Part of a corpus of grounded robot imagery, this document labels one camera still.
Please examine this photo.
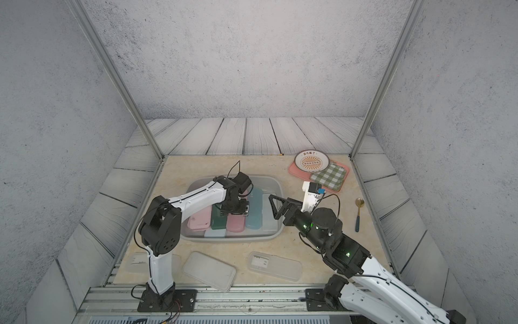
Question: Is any aluminium frame post right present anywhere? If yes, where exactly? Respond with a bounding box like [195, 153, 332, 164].
[349, 0, 426, 161]

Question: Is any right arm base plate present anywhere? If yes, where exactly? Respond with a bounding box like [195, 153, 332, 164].
[299, 288, 353, 312]

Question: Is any dark green pencil case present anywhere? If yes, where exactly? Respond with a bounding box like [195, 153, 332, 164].
[210, 205, 228, 230]

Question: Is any clear case with label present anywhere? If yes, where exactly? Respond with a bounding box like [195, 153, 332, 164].
[247, 251, 302, 282]

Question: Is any translucent pink pencil case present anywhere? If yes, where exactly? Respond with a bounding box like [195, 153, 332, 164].
[226, 214, 246, 233]

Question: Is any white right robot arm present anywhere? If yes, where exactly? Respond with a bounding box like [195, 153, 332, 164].
[268, 195, 467, 323]

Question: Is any pale pink pencil case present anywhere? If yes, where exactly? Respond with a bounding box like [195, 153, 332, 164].
[187, 206, 212, 232]

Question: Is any pink serving tray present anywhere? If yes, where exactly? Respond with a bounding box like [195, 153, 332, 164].
[288, 160, 350, 193]

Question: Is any aluminium front rail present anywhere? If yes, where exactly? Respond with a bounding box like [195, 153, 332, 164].
[73, 285, 370, 323]

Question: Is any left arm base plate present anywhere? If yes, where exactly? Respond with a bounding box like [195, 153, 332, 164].
[137, 286, 198, 314]

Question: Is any orange patterned plate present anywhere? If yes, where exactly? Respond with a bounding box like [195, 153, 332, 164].
[294, 149, 330, 174]

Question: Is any teal pencil case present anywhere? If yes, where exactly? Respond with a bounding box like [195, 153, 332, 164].
[246, 188, 263, 230]

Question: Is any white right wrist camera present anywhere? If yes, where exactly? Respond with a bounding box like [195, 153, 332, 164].
[301, 181, 325, 213]

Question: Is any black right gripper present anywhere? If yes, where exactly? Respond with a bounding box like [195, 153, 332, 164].
[272, 193, 330, 255]

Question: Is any gold spoon dark handle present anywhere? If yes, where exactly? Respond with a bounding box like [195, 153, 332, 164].
[355, 198, 365, 232]

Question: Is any grey plastic storage box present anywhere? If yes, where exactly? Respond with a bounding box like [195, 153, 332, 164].
[181, 175, 285, 243]

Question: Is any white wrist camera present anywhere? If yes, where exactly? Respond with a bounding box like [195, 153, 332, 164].
[232, 171, 254, 197]
[301, 181, 325, 213]

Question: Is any green checkered cloth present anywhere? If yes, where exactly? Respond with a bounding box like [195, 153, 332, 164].
[310, 161, 349, 192]

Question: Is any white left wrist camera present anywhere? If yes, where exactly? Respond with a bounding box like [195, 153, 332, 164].
[232, 171, 254, 197]

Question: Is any light blue pencil case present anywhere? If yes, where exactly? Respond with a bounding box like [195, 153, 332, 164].
[204, 228, 226, 238]

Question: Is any aluminium frame post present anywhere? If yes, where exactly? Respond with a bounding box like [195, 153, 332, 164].
[349, 0, 426, 161]
[66, 0, 165, 161]

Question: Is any grey pencil case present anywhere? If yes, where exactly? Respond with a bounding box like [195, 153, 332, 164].
[182, 252, 237, 292]

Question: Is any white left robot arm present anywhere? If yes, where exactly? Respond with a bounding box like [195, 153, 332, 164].
[138, 172, 252, 296]

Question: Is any aluminium frame post left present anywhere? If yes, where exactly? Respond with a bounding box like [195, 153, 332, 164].
[66, 0, 165, 161]

